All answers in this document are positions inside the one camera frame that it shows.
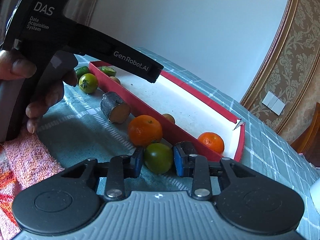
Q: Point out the red shallow cardboard box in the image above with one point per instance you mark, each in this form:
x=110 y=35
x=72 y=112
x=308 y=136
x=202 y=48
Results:
x=194 y=112

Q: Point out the teal plaid bedsheet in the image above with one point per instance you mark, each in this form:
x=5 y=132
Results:
x=75 y=129

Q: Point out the pink towel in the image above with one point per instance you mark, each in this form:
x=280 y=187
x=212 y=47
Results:
x=25 y=161

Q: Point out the wooden headboard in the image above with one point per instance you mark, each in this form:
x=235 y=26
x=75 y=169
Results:
x=308 y=142

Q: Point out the white wall switch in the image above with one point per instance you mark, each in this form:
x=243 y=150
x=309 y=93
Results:
x=273 y=103

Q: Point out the orange tangerine outside box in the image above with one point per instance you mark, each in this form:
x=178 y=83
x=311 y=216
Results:
x=143 y=130

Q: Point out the green whole cucumber piece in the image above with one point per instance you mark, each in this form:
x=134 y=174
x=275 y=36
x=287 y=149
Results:
x=81 y=71

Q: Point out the cut green cucumber piece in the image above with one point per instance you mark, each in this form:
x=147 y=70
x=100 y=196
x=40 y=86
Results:
x=109 y=71

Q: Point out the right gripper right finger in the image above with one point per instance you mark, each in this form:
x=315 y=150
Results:
x=195 y=166

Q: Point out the small green tomato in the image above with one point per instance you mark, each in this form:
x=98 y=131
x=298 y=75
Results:
x=88 y=83

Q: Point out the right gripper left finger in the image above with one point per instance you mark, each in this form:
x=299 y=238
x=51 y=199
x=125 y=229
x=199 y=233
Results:
x=121 y=167

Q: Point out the white object at edge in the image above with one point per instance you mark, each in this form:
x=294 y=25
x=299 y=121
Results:
x=315 y=194

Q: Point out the person's left hand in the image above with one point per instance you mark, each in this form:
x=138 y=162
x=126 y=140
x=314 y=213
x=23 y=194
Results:
x=17 y=94

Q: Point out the gold framed wall panel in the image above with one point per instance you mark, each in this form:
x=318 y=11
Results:
x=289 y=65

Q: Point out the orange tangerine in box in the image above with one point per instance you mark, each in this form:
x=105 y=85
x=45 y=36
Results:
x=212 y=141

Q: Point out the large green tomato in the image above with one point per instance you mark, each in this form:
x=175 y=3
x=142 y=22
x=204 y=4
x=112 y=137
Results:
x=158 y=158

